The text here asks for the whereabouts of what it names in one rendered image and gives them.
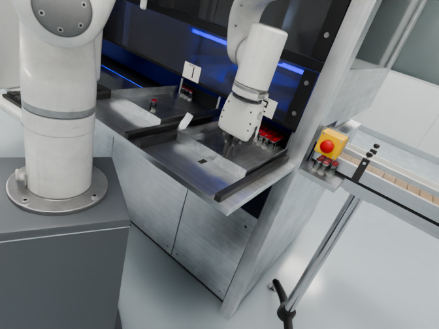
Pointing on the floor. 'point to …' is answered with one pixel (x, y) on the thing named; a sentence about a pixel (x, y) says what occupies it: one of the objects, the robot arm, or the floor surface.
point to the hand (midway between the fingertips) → (229, 151)
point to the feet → (282, 303)
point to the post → (304, 141)
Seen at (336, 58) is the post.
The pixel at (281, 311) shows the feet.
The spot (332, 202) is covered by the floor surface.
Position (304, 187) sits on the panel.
